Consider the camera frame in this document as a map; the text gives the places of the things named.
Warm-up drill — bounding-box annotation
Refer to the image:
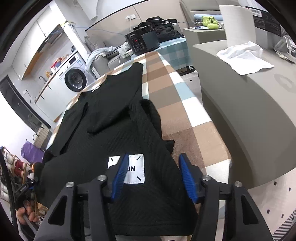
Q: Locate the black knit sweater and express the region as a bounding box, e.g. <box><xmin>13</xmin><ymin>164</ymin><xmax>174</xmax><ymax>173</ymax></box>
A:
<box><xmin>35</xmin><ymin>63</ymin><xmax>198</xmax><ymax>237</ymax></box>

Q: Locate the pile of black clothes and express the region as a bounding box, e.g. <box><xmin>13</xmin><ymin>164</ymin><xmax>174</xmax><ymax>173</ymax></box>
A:
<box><xmin>138</xmin><ymin>16</ymin><xmax>184</xmax><ymax>43</ymax></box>

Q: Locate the neon green clothing item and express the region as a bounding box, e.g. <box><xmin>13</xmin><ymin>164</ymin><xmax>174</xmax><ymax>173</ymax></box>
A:
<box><xmin>202</xmin><ymin>16</ymin><xmax>219</xmax><ymax>30</ymax></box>

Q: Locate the person's left hand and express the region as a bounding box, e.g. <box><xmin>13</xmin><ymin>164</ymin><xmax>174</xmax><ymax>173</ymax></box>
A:
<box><xmin>16</xmin><ymin>200</ymin><xmax>39</xmax><ymax>225</ymax></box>

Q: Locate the purple plastic bag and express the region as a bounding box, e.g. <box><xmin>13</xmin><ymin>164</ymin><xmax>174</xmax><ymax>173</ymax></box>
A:
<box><xmin>21</xmin><ymin>141</ymin><xmax>44</xmax><ymax>164</ymax></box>

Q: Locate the plaid checkered table cloth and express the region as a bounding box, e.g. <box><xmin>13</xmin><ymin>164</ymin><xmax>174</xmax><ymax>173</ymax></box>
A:
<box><xmin>46</xmin><ymin>37</ymin><xmax>233</xmax><ymax>223</ymax></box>

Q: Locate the white front-load washing machine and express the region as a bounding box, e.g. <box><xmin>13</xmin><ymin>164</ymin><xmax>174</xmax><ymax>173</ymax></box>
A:
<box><xmin>49</xmin><ymin>51</ymin><xmax>95</xmax><ymax>102</ymax></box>

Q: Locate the grey sofa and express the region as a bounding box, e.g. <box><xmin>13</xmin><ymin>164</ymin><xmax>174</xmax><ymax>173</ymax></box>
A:
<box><xmin>84</xmin><ymin>35</ymin><xmax>132</xmax><ymax>76</ymax></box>

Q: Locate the white grey cloth on sofa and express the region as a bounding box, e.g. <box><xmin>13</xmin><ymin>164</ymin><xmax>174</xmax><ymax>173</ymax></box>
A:
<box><xmin>85</xmin><ymin>42</ymin><xmax>131</xmax><ymax>72</ymax></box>

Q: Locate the white cloth on cabinet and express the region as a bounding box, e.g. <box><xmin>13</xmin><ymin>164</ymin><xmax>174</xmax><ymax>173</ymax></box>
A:
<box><xmin>216</xmin><ymin>41</ymin><xmax>274</xmax><ymax>76</ymax></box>

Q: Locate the black electric pressure cooker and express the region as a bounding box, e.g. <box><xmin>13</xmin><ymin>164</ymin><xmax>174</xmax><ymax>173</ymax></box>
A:
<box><xmin>125</xmin><ymin>25</ymin><xmax>160</xmax><ymax>56</ymax></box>

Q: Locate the white paper roll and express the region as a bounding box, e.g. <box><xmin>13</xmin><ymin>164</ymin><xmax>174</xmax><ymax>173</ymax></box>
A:
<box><xmin>219</xmin><ymin>5</ymin><xmax>256</xmax><ymax>47</ymax></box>

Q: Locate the black printed cardboard box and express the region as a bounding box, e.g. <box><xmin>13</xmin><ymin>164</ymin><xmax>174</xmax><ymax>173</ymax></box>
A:
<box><xmin>246</xmin><ymin>6</ymin><xmax>282</xmax><ymax>37</ymax></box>

